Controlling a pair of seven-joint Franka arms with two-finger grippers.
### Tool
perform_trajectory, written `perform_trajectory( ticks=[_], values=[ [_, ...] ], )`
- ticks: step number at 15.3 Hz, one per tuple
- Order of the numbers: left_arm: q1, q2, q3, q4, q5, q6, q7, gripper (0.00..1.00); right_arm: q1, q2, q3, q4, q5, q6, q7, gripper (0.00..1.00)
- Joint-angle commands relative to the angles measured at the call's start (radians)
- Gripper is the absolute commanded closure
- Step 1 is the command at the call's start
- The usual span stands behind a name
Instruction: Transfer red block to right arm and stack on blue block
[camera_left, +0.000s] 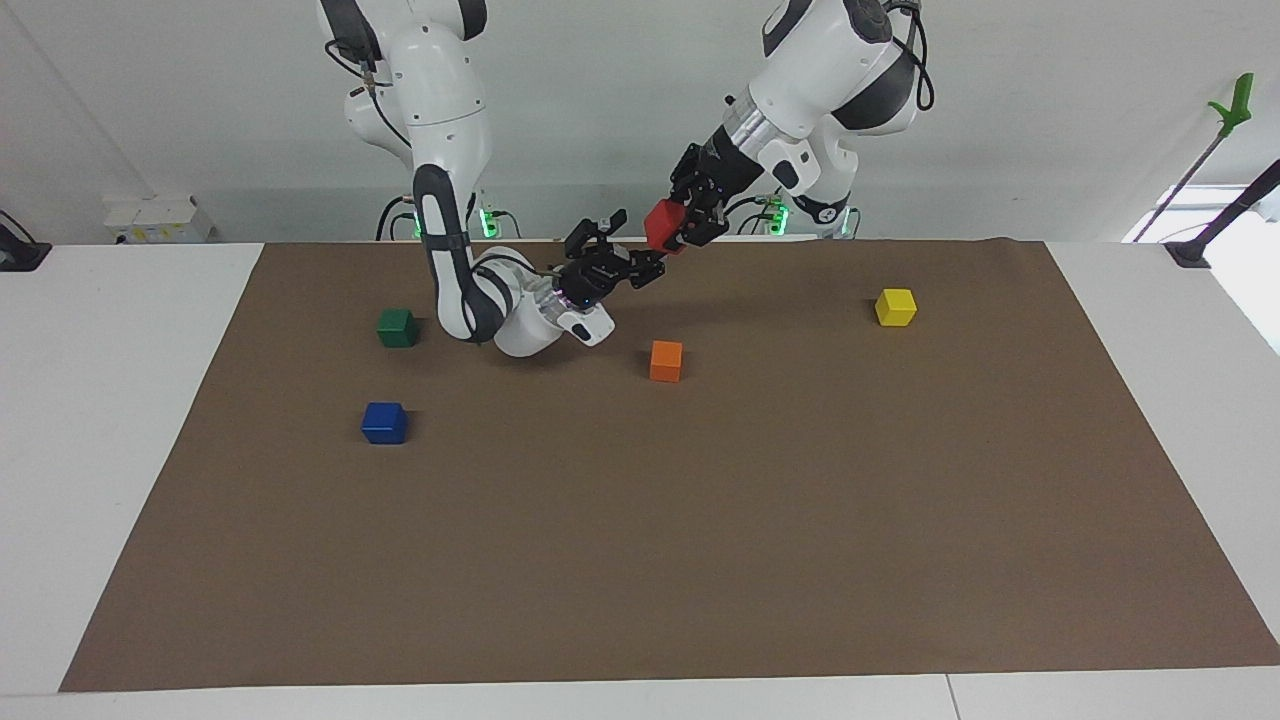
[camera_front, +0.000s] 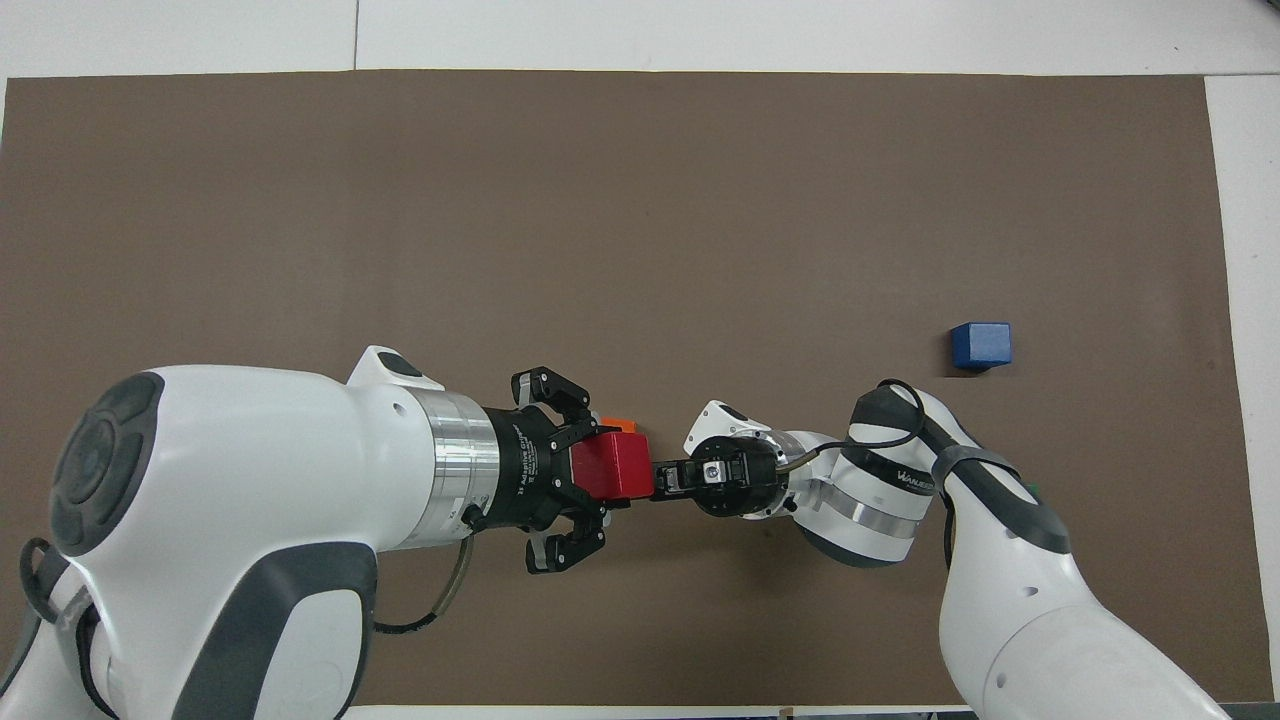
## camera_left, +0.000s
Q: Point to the orange wooden block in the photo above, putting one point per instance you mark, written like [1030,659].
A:
[666,361]

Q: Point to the red wooden block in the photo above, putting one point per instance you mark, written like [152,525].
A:
[662,225]

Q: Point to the brown table mat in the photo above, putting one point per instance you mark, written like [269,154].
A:
[650,530]

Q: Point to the black slanted stand pole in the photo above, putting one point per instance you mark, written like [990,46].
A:
[1235,210]

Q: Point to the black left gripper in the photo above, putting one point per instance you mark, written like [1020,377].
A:
[715,175]

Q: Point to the blue wooden block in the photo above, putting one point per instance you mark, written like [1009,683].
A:
[384,423]

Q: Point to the black clamp mount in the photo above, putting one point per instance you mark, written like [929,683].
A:
[20,250]

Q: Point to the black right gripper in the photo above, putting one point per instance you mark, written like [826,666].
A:
[595,275]

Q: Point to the yellow wooden block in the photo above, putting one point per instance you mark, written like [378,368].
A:
[895,307]

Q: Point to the green wooden block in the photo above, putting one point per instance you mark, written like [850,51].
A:
[396,328]

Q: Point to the green tipped metal pole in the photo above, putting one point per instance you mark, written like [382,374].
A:
[1215,140]

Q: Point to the white wall socket box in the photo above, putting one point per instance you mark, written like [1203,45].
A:
[160,218]

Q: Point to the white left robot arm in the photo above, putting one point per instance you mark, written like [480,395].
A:
[820,60]

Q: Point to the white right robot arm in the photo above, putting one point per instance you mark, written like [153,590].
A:
[450,120]

